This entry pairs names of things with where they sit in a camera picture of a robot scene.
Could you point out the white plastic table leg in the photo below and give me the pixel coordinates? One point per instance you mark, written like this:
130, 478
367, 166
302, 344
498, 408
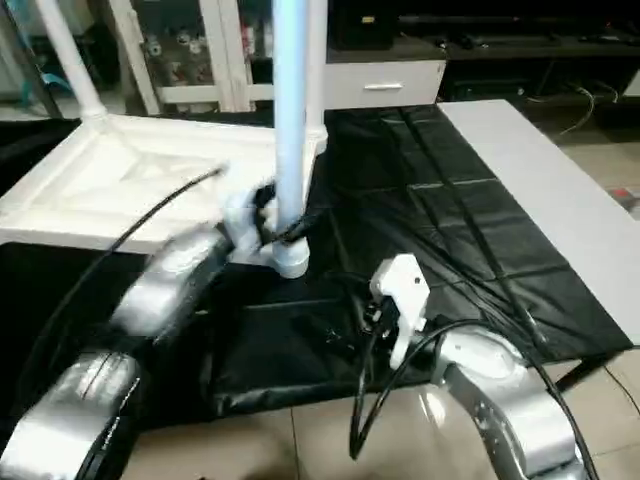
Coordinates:
290, 100
317, 125
65, 50

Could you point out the white plastic table top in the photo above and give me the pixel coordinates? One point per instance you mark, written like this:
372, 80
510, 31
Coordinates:
150, 165

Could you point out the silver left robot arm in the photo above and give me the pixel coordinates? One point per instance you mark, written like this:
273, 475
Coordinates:
150, 300

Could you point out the black work mat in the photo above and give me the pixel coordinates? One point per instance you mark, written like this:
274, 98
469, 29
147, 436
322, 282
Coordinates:
425, 200

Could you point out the white glass door cabinet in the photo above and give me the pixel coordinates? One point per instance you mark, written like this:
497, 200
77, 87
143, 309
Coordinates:
225, 60

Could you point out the white drawer cabinet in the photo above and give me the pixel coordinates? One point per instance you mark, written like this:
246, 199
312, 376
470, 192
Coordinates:
385, 80

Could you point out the white flat board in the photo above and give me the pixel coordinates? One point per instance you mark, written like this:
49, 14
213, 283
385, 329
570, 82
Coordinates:
525, 175

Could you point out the black box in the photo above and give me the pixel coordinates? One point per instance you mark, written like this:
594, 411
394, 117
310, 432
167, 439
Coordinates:
362, 25

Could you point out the grey pole stand blue brackets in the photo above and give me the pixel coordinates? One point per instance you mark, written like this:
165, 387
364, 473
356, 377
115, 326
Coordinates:
52, 80

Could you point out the small red floor item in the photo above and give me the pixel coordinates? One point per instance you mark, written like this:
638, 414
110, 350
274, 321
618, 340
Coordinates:
627, 200

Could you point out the black low desk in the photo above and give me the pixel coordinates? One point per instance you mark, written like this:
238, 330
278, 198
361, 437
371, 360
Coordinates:
525, 60

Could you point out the white side cabinet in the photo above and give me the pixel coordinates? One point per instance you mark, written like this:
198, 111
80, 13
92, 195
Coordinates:
632, 80

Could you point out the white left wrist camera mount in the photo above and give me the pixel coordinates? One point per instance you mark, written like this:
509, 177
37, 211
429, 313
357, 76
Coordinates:
240, 215

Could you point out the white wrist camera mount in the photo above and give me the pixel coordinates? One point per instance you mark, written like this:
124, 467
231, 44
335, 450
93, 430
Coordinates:
400, 285
240, 215

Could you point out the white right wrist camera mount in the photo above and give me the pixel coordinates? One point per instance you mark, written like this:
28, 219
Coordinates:
400, 285

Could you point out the black metal table frame leg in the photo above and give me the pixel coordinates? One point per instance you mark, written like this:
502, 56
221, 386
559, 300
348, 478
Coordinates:
575, 377

